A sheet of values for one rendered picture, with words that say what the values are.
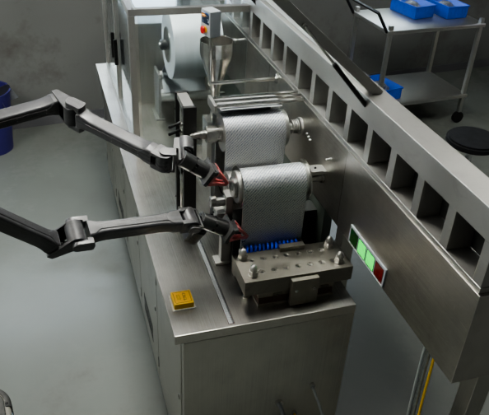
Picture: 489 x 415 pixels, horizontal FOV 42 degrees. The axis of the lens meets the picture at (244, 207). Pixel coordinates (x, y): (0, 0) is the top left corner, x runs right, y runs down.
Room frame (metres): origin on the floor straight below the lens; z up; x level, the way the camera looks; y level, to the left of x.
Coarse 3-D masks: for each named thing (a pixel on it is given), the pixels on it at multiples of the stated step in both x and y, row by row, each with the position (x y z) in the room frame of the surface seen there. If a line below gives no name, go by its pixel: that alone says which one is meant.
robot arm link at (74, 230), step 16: (0, 208) 1.45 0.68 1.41; (0, 224) 1.43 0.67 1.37; (16, 224) 1.46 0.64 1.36; (32, 224) 1.51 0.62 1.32; (64, 224) 1.60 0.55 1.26; (80, 224) 1.61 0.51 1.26; (32, 240) 1.50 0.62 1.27; (48, 240) 1.52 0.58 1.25; (64, 240) 1.59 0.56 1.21; (48, 256) 1.53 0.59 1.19
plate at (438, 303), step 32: (256, 64) 2.79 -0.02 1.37; (320, 128) 2.08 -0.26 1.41; (320, 160) 2.04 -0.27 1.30; (352, 160) 1.82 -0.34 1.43; (320, 192) 2.01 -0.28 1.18; (352, 192) 1.79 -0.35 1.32; (384, 192) 1.61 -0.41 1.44; (352, 224) 1.76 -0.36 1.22; (384, 224) 1.58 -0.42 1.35; (384, 256) 1.55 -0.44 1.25; (416, 256) 1.41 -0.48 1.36; (384, 288) 1.51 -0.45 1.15; (416, 288) 1.38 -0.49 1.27; (448, 288) 1.26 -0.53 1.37; (416, 320) 1.34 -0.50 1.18; (448, 320) 1.23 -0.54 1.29; (480, 320) 1.17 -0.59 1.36; (448, 352) 1.20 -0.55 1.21; (480, 352) 1.18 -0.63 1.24
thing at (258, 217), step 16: (256, 208) 1.86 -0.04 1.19; (272, 208) 1.88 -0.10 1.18; (288, 208) 1.90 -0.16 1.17; (304, 208) 1.92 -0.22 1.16; (256, 224) 1.86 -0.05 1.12; (272, 224) 1.88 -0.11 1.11; (288, 224) 1.90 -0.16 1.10; (240, 240) 1.85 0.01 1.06; (256, 240) 1.87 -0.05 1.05; (272, 240) 1.89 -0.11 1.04
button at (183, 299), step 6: (174, 294) 1.69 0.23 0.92; (180, 294) 1.69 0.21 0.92; (186, 294) 1.69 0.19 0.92; (174, 300) 1.66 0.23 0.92; (180, 300) 1.66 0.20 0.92; (186, 300) 1.66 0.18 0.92; (192, 300) 1.67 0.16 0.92; (174, 306) 1.64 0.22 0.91; (180, 306) 1.64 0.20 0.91; (186, 306) 1.65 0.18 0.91; (192, 306) 1.65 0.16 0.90
